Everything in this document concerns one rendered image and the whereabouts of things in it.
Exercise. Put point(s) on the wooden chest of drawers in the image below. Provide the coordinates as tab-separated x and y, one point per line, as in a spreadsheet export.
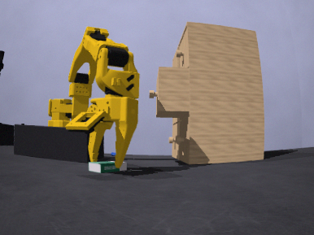
226	95

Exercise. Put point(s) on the white eraser with green sleeve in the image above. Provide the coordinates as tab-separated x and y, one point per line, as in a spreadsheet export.
108	166

